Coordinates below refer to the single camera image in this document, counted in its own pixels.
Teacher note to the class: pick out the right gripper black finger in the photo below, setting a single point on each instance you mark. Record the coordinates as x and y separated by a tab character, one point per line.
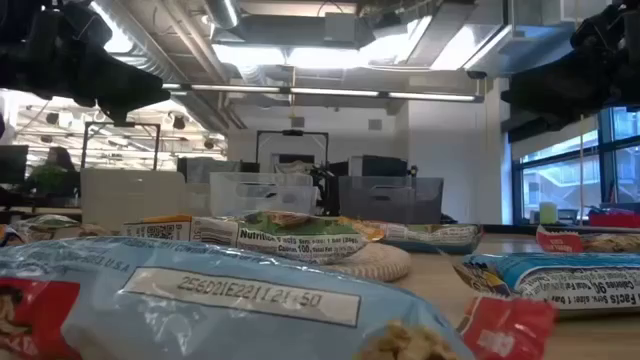
545	82
550	107

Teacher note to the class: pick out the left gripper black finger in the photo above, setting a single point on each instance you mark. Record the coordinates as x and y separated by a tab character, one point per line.
132	82
117	110

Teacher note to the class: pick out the orange granola bar QR code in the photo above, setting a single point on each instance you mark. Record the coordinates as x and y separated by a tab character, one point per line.
160	230

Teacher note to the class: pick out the pale green granola bar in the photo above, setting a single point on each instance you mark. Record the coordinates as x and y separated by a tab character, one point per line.
55	225

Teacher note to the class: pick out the red and white granola bar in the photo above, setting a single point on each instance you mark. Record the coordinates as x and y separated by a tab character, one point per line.
560	242

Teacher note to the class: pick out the orange and blue granola bar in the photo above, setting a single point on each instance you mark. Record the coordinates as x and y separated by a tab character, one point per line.
7	236

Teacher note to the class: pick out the green granola bar teal edge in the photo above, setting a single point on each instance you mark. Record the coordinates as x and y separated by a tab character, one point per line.
435	236

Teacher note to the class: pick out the blue granola bar nutrition print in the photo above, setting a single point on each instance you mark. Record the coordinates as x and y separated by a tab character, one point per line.
565	280

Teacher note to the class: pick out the large light-blue granola bar wrapper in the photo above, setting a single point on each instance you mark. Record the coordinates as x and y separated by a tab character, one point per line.
240	295

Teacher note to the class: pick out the red-ended granola bar wrapper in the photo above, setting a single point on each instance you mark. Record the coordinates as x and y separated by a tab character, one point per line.
505	327

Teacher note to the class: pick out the green granola bar nutrition label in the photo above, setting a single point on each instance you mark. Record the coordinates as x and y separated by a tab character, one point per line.
305	240

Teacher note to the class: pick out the person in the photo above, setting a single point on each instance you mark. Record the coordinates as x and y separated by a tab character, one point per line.
61	157

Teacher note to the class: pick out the large glass window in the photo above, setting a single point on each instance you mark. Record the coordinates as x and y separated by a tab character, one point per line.
560	185

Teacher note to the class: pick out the white plastic bin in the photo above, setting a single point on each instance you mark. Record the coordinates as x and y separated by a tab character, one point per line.
130	195

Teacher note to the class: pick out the green potted plant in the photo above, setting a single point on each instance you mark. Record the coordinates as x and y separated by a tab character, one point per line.
50	178

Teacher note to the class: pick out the grey covered equipment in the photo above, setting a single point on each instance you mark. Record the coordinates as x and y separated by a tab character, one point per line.
200	169

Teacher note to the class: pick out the light green cup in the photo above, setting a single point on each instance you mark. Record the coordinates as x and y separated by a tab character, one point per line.
548	212

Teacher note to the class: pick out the black computer monitor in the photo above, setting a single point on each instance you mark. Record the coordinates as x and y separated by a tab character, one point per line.
12	164

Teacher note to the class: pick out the red box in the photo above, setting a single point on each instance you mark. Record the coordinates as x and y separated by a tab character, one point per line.
615	220

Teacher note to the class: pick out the clear plastic bin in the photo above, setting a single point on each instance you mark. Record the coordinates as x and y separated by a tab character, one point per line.
260	192

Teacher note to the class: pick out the black background screen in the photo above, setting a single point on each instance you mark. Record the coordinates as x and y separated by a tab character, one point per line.
385	165

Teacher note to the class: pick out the grey translucent plastic bin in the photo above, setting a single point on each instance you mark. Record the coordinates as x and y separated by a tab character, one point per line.
390	200

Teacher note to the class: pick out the long linear ceiling light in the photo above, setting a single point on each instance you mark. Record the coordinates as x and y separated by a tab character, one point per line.
335	92

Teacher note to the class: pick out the grey ceiling box unit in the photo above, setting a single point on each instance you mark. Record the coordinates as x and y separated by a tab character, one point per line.
340	27

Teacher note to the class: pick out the round woven beige mat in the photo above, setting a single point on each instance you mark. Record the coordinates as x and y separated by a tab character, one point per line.
375	262

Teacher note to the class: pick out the wide black metal frame rig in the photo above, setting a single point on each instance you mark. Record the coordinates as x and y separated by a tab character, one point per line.
158	145

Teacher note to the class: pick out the round silver ventilation duct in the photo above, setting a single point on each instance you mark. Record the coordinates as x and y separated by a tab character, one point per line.
222	12

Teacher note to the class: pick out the narrow black metal frame rig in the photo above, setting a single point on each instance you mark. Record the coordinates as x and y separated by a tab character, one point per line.
292	133

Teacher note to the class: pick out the small grey wall vent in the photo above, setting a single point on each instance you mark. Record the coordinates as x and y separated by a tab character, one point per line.
297	122
375	124

